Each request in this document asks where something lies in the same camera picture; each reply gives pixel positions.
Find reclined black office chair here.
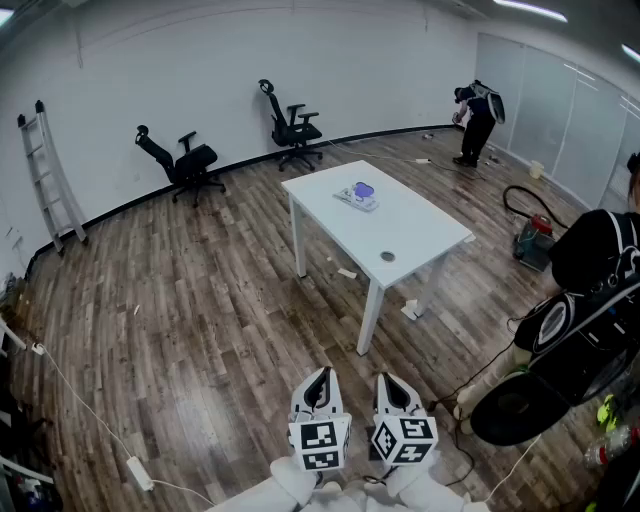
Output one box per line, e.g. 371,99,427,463
133,124,227,209

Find upright black office chair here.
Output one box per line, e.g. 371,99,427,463
258,78,325,173

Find white table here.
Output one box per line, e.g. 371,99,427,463
280,159,477,357

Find red and green vacuum cleaner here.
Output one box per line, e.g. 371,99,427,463
512,213,557,274

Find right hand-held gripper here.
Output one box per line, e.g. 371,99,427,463
370,373,439,467

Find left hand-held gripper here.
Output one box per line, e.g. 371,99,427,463
288,368,353,472

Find person's left forearm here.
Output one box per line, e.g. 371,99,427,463
202,455,326,512

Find person's right forearm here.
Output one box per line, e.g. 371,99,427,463
364,449,491,512

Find aluminium ladder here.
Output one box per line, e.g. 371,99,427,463
17,99,90,257

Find clear plastic bottle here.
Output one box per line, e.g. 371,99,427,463
583,427,640,469

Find neon yellow item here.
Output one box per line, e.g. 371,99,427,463
597,394,621,426

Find white floor cable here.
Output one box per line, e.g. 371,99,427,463
30,342,217,507

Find white metal frame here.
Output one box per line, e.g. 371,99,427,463
0,319,56,512

